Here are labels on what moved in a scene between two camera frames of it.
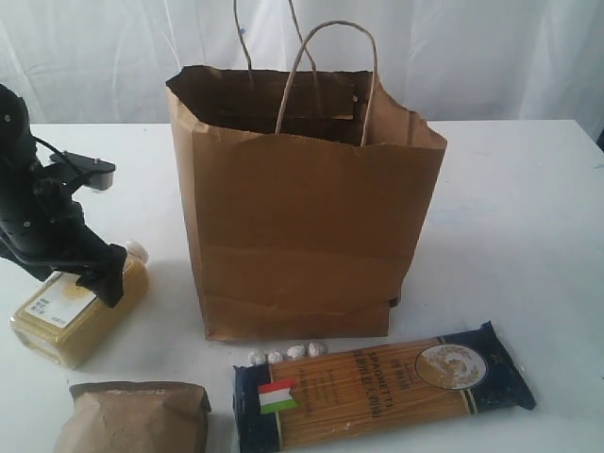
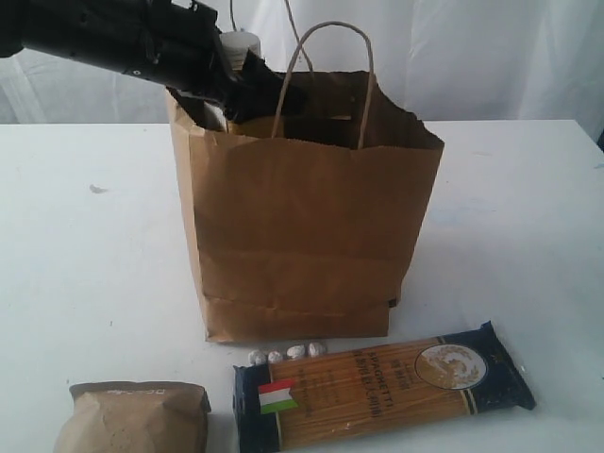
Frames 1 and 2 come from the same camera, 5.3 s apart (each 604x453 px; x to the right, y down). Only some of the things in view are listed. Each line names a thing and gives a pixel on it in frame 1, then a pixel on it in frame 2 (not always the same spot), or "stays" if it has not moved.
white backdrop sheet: (95, 62) stays
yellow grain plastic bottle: (67, 324) -> (238, 44)
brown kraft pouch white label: (136, 417) stays
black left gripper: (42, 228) -> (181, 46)
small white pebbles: (260, 357) stays
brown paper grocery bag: (302, 185) stays
